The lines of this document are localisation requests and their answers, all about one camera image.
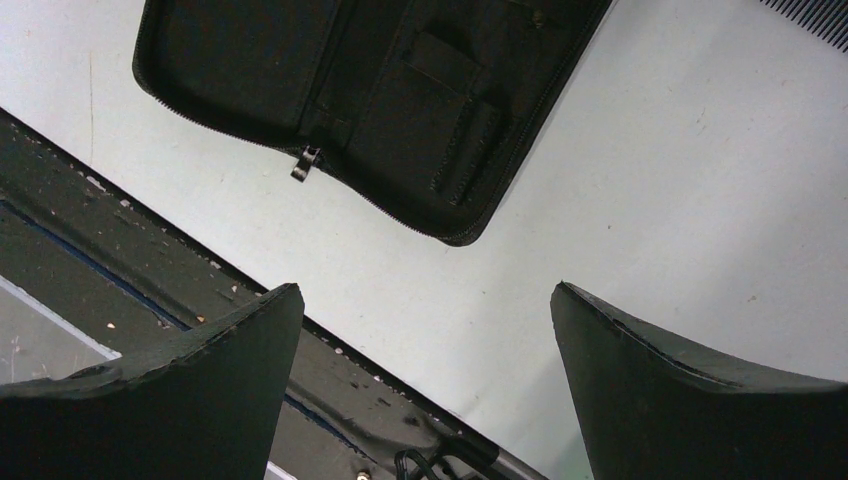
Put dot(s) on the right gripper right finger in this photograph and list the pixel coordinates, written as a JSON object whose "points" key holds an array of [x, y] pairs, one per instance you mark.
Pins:
{"points": [[652, 404]]}

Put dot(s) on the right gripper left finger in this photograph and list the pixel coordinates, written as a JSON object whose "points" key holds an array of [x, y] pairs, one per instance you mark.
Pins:
{"points": [[202, 405]]}

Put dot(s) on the black zippered tool case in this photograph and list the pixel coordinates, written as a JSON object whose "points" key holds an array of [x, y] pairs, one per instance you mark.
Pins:
{"points": [[427, 109]]}

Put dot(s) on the black straight comb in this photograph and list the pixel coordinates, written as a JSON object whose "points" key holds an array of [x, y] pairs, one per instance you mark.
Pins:
{"points": [[824, 19]]}

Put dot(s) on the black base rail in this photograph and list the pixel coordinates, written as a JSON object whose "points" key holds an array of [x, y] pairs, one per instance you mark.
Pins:
{"points": [[111, 276]]}

